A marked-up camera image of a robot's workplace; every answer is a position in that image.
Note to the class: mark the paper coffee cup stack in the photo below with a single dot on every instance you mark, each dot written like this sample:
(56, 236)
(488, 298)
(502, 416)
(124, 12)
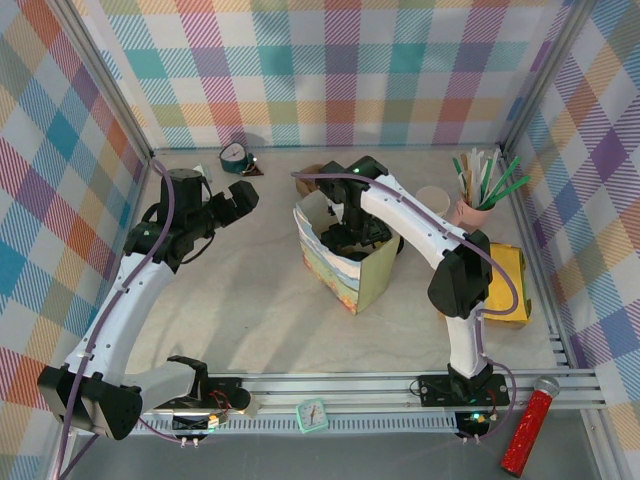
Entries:
(434, 197)

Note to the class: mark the aluminium frame rail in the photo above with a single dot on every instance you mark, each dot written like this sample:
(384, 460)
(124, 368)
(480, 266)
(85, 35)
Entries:
(350, 387)

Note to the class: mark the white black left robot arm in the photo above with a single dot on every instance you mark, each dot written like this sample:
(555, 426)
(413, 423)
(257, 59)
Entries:
(125, 310)

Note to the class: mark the small white block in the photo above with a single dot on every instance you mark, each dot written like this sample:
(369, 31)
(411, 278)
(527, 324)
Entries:
(252, 406)

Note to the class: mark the wooden stirrer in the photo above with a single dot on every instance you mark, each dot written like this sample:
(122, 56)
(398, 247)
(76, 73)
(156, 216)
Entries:
(466, 172)

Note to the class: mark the printed paper gift bag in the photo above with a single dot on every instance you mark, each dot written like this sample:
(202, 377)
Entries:
(330, 280)

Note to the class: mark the red glitter tube silver cap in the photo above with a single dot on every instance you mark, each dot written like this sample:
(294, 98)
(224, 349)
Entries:
(525, 430)

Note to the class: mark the white stirrer green tip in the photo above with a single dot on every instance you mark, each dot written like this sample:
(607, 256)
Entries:
(492, 172)

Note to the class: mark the teal round alarm clock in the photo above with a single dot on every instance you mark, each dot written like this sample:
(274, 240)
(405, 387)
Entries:
(234, 157)

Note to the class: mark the green plastic stirrer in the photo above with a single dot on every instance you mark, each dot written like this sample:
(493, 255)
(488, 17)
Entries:
(512, 190)
(505, 181)
(459, 175)

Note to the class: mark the pink stirrer holder cup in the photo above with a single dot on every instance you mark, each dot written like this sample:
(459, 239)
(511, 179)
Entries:
(472, 217)

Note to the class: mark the yellow napkin stack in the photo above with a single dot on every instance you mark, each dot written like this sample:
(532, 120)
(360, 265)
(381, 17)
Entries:
(507, 285)

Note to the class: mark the small black controller box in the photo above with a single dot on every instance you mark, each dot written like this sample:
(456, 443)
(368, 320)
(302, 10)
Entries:
(190, 424)
(475, 425)

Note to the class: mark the brown cardboard cup carrier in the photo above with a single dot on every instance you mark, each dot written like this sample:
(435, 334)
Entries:
(306, 185)

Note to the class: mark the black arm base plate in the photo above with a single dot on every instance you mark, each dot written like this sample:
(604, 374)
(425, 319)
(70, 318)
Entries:
(225, 387)
(435, 390)

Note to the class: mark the mint green square clock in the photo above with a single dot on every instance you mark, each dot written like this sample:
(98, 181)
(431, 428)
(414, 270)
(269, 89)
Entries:
(312, 416)

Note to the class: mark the short aluminium side rail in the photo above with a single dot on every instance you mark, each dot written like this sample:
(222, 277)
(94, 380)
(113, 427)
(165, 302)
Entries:
(560, 352)

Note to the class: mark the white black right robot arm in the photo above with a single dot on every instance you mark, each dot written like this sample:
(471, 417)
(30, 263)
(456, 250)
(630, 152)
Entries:
(415, 220)

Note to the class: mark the white plastic stirrer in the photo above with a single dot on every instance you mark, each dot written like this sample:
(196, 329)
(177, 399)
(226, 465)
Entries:
(475, 170)
(485, 180)

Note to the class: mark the small dark brown triangular object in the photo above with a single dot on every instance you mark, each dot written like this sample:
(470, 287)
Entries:
(252, 170)

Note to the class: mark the aluminium frame post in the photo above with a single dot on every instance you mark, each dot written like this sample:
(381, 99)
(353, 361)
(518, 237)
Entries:
(107, 85)
(545, 70)

